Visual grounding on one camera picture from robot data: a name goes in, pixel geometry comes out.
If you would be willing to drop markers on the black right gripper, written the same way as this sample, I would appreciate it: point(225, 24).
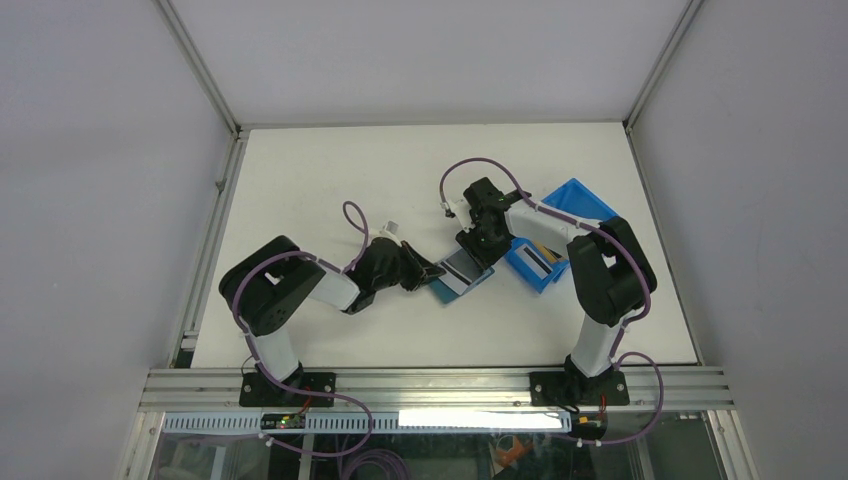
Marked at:
point(483, 258)

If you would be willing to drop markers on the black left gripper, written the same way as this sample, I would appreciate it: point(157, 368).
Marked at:
point(416, 275)

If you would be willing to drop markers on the teal leather card holder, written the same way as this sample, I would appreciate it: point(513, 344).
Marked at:
point(445, 296)

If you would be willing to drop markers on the white card with black stripe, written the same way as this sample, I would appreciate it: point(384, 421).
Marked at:
point(462, 272)

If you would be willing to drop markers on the blue plastic bin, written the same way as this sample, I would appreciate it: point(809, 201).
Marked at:
point(538, 250)

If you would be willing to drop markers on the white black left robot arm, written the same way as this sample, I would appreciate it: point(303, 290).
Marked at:
point(264, 291)

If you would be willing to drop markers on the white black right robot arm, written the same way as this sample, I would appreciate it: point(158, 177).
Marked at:
point(612, 278)

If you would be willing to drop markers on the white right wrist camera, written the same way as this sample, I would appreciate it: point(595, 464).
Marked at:
point(455, 208)

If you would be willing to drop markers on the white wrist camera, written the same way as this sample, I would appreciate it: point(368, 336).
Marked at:
point(455, 208)
point(389, 230)

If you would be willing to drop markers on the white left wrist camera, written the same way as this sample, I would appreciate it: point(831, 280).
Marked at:
point(389, 230)

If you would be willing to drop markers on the white slotted cable duct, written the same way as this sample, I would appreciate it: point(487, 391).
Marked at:
point(407, 421)

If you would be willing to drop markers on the aluminium front mounting rail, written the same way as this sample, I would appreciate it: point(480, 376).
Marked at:
point(680, 388)

